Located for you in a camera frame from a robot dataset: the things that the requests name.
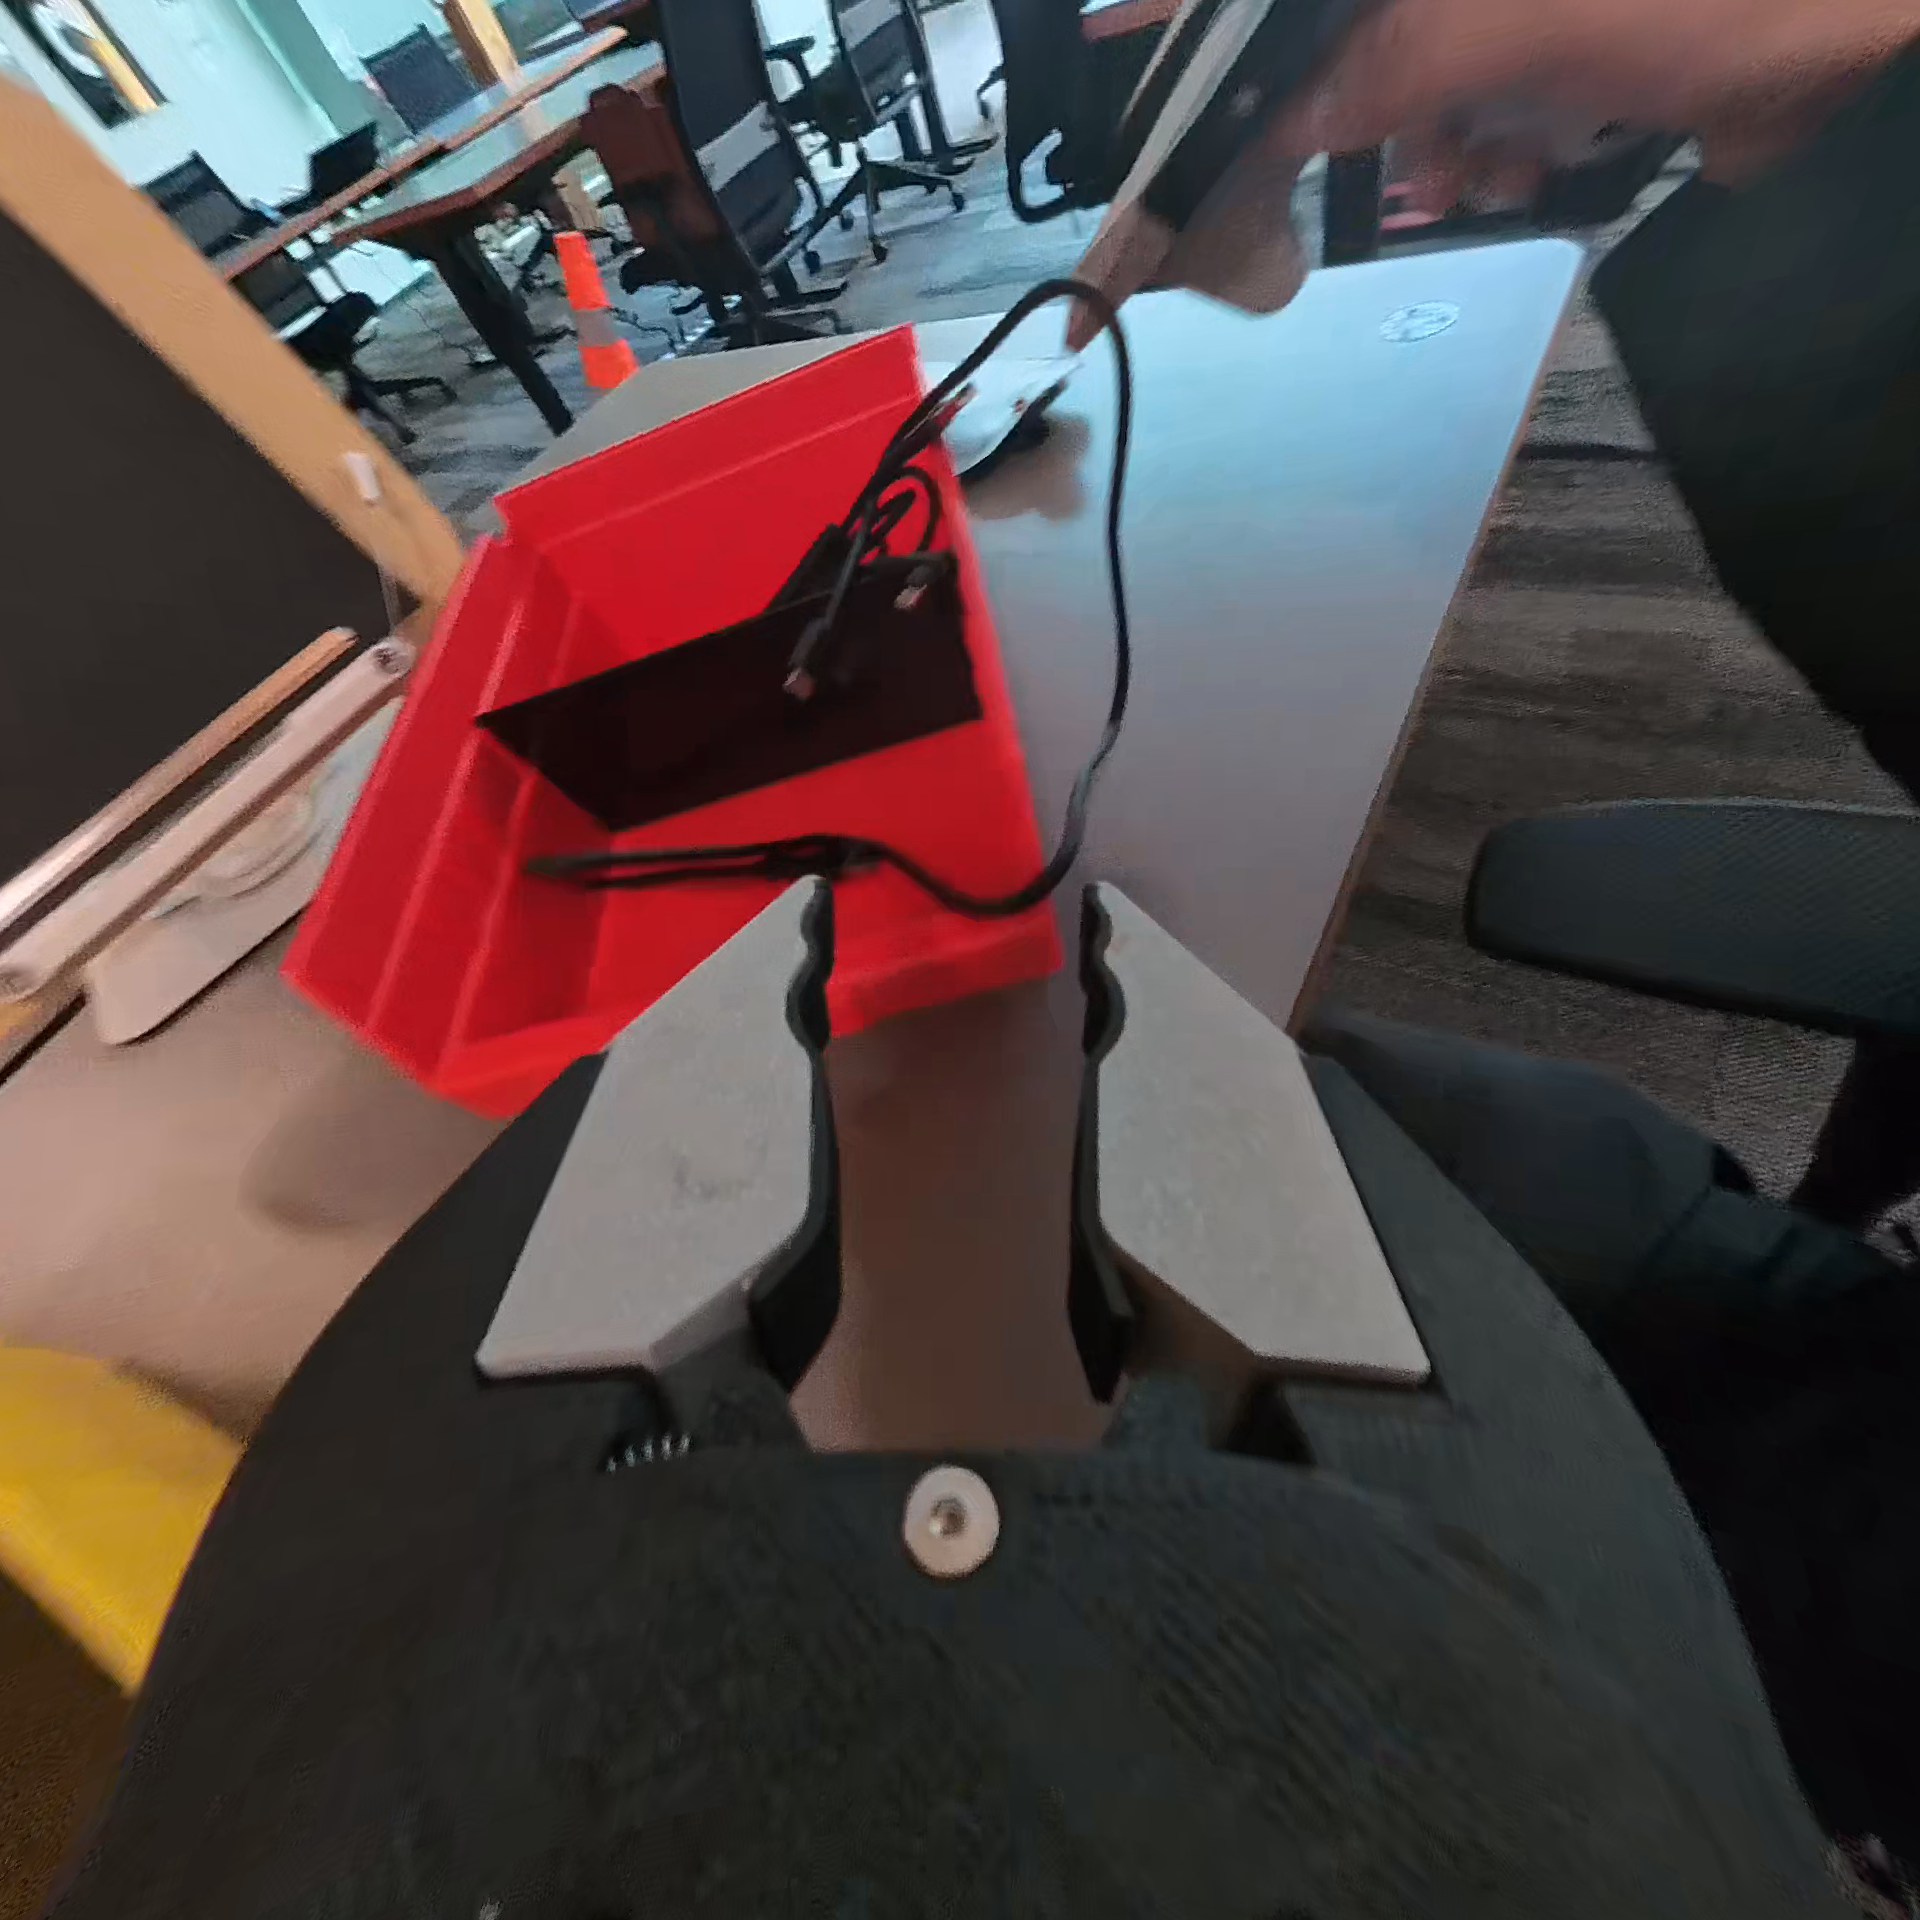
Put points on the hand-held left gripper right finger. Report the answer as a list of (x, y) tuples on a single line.
[(1244, 1199)]

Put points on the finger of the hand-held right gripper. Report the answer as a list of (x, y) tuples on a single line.
[(1163, 151)]

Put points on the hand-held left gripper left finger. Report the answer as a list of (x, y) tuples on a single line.
[(660, 1199)]

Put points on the red plastic bin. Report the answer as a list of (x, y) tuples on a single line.
[(421, 902)]

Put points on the yellow plastic bin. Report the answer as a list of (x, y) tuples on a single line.
[(89, 1487)]

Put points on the person's right hand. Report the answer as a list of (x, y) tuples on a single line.
[(1573, 90)]

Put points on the black office chair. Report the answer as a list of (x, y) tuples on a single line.
[(284, 284), (737, 165), (884, 90), (1065, 107)]

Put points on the black bin divider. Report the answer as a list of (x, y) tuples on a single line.
[(718, 737)]

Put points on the silver monitor stand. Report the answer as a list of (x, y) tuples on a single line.
[(166, 976)]

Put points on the orange traffic cone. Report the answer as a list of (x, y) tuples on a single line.
[(596, 321)]

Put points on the brown wooden table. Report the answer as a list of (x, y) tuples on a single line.
[(495, 165)]

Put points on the black computer monitor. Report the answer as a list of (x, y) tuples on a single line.
[(151, 526)]

